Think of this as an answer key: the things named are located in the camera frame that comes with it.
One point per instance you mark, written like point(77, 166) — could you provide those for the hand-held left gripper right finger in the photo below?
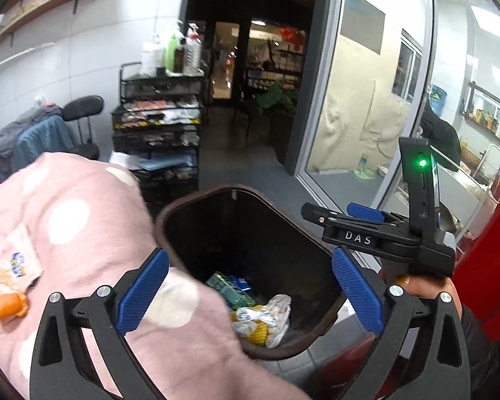
point(358, 291)

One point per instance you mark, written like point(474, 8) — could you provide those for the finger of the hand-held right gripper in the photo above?
point(323, 216)
point(366, 211)

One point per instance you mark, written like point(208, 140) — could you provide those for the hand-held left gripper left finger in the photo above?
point(143, 289)

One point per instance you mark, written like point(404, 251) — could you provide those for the dark brown trash bin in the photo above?
point(254, 233)

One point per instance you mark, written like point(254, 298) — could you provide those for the white paper wrapper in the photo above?
point(271, 310)

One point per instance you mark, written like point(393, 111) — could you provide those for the blue and black plastic bag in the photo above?
point(241, 283)

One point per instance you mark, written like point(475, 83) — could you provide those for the yellow ribbed object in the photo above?
point(258, 333)

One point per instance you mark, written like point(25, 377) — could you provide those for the person's right hand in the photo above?
point(425, 288)

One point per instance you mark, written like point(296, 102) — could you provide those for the green bottle on floor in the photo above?
point(364, 166)

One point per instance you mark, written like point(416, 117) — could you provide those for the pink polka dot blanket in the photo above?
point(87, 225)

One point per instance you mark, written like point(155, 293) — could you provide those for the blue water jug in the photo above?
point(438, 100)

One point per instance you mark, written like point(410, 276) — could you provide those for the glass sliding door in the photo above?
point(358, 91)

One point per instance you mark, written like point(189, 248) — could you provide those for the green potted plant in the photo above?
point(275, 100)

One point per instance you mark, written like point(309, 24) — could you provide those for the white papers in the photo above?
point(125, 161)

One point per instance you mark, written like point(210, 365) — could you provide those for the white and orange snack packet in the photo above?
point(16, 254)

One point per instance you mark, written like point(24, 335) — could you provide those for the orange peel piece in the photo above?
point(8, 306)

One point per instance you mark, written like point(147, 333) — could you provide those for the black mesh cart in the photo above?
point(158, 133)

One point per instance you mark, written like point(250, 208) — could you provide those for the black stool chair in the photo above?
point(83, 108)

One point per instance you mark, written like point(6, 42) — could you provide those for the grey blue clothes pile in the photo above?
point(21, 137)

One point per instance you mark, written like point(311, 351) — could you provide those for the clear spray bottle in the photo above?
point(193, 50)

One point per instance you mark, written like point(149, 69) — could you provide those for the brown bottle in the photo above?
point(180, 58)

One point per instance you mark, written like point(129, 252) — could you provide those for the green pump bottle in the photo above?
point(173, 48)

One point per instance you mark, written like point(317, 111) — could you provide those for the white pump bottle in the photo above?
point(152, 56)

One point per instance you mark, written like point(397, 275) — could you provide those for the white curved rail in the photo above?
point(12, 58)

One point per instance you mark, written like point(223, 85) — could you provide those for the wooden wall shelf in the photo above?
point(46, 0)

